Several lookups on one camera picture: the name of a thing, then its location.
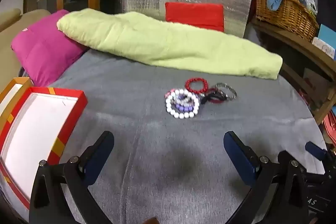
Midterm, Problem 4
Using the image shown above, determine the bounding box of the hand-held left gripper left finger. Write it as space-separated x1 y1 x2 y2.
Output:
29 131 115 224

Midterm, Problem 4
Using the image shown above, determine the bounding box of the purple bead bracelet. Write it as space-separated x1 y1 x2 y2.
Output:
175 103 193 113

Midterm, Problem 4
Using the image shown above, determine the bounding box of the pink bag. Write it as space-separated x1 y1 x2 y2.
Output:
322 109 336 140

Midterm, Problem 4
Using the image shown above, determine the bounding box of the white bead bracelet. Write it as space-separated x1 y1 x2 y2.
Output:
165 89 200 119

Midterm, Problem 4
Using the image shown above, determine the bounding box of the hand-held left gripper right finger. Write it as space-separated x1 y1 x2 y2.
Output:
223 131 309 224

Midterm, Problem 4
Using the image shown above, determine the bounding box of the wicker basket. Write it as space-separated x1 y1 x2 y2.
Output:
255 0 319 42

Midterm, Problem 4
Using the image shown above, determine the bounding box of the magenta pillow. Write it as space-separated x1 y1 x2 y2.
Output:
11 9 88 86

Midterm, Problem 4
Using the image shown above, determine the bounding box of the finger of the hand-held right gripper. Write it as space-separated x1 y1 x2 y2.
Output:
305 141 327 161

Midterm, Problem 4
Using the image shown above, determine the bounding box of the red cardboard box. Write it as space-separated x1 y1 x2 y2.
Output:
0 86 88 210

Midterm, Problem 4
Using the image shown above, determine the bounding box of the grey blanket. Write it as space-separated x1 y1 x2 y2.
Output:
0 49 328 224

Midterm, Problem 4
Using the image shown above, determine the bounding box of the silver metal bracelet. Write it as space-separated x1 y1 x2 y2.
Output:
215 82 237 100

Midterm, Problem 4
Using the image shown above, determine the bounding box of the clear bead bracelet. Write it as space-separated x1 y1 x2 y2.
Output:
173 95 193 105

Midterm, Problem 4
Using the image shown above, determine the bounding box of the red bead bracelet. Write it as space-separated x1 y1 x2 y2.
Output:
184 78 209 94

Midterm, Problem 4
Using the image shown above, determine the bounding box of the blue card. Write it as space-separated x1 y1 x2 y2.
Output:
312 24 336 60

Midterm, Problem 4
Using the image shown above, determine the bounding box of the black hair tie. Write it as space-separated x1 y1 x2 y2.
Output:
201 90 223 104

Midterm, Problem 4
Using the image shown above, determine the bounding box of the wooden shelf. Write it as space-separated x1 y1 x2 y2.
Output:
249 18 336 125

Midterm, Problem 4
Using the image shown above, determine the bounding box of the light green blanket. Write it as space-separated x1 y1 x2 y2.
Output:
56 11 283 81

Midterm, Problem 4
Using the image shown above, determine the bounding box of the pink bracelet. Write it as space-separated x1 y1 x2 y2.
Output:
165 88 179 99

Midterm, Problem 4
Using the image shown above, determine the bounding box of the red cloth patch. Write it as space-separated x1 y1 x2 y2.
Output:
165 2 225 32

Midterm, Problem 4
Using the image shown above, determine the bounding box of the dark red hair tie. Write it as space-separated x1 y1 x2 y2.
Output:
209 94 228 105

